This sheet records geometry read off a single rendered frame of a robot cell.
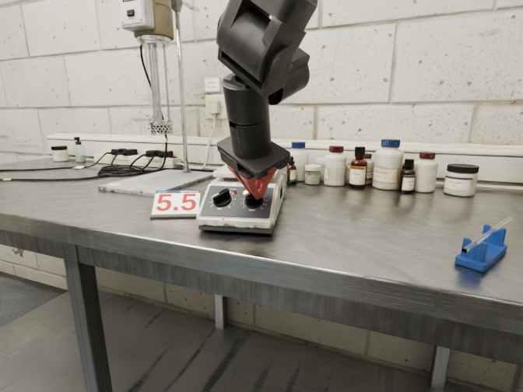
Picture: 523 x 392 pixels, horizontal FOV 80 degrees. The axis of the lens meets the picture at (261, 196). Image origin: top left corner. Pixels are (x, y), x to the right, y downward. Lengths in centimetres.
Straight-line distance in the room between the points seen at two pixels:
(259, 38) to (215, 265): 31
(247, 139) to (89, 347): 59
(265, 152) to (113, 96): 113
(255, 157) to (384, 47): 70
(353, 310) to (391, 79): 75
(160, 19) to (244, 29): 60
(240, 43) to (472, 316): 39
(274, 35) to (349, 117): 74
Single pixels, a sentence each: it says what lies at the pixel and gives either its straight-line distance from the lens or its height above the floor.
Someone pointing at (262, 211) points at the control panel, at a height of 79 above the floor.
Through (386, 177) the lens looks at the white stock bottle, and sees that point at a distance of 88.
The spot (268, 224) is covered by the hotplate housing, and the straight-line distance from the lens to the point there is 50.
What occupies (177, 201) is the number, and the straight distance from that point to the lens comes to 65.
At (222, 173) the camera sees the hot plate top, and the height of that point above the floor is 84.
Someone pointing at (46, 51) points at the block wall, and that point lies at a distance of 181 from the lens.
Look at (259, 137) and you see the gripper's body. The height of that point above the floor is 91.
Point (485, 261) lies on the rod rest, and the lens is 49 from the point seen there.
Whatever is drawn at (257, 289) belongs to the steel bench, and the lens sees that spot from 51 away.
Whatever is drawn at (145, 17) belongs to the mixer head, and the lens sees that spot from 91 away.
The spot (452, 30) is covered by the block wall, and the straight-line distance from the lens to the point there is 108.
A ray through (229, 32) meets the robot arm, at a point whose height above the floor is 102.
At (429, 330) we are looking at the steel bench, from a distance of 49.
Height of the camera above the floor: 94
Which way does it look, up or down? 14 degrees down
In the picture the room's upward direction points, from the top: straight up
